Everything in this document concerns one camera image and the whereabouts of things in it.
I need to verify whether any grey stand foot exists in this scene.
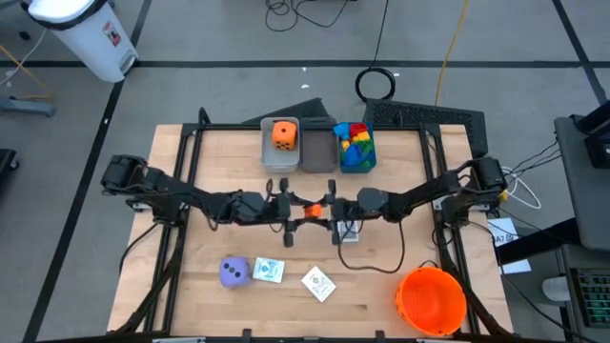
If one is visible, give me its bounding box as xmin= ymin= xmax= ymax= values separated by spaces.
xmin=0 ymin=94 xmax=56 ymax=118

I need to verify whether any brown print playing card deck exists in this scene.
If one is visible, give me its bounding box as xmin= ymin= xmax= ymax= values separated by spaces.
xmin=300 ymin=265 xmax=337 ymax=303

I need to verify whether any orange pumpkin bucket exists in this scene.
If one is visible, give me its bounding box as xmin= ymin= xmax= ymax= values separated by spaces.
xmin=395 ymin=266 xmax=468 ymax=337

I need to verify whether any large blue toy block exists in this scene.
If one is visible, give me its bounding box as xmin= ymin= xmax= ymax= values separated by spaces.
xmin=342 ymin=145 xmax=366 ymax=167

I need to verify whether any white plastic bin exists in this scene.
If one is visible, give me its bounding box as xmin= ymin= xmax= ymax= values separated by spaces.
xmin=259 ymin=116 xmax=301 ymax=173

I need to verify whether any grey plastic bin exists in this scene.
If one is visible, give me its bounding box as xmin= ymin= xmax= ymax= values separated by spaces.
xmin=298 ymin=116 xmax=339 ymax=174

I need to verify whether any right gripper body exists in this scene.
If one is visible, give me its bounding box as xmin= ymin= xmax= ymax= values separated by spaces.
xmin=327 ymin=179 xmax=390 ymax=247

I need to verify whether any teal print playing card deck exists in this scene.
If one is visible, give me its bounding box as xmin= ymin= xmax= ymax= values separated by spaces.
xmin=252 ymin=256 xmax=286 ymax=284

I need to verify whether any coiled black floor cable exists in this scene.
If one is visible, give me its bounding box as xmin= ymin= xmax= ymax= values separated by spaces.
xmin=354 ymin=0 xmax=397 ymax=103

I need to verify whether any grey side cart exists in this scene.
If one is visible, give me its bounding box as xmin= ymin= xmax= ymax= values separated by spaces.
xmin=552 ymin=99 xmax=610 ymax=253

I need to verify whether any black aluminium table frame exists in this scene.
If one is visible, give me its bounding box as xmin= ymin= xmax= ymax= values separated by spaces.
xmin=112 ymin=107 xmax=516 ymax=343

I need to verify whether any yellow hanging cable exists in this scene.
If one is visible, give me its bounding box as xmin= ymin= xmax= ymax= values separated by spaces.
xmin=434 ymin=0 xmax=471 ymax=107

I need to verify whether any teal plastic bin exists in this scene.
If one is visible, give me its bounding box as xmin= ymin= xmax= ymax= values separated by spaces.
xmin=335 ymin=120 xmax=377 ymax=174

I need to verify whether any patterned back playing card deck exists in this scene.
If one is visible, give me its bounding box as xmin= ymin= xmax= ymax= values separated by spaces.
xmin=335 ymin=219 xmax=360 ymax=243

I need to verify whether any white trash can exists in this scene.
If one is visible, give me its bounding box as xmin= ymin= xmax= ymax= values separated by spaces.
xmin=19 ymin=0 xmax=140 ymax=84

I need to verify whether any backlit keyboard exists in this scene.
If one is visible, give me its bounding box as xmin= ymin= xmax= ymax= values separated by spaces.
xmin=569 ymin=267 xmax=610 ymax=330

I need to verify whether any black perforated panel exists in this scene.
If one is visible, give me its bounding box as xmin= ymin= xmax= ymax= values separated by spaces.
xmin=362 ymin=98 xmax=489 ymax=164

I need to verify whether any orange foam die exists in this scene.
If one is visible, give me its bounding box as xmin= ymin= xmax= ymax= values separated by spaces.
xmin=271 ymin=120 xmax=299 ymax=151

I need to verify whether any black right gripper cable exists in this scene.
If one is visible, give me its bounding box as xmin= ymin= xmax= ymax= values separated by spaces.
xmin=336 ymin=221 xmax=406 ymax=275

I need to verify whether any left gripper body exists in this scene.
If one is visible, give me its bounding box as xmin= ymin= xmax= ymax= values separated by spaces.
xmin=231 ymin=177 xmax=295 ymax=248

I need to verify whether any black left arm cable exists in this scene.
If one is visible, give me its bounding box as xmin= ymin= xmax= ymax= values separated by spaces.
xmin=118 ymin=221 xmax=161 ymax=276

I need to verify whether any purple foam die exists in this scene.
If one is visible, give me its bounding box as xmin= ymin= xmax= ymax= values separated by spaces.
xmin=218 ymin=256 xmax=252 ymax=289

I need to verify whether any white rounded object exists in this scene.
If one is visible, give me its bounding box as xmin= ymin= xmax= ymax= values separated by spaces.
xmin=541 ymin=275 xmax=572 ymax=303

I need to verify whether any white printed paper sheet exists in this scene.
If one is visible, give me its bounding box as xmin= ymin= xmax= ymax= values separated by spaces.
xmin=486 ymin=217 xmax=520 ymax=248

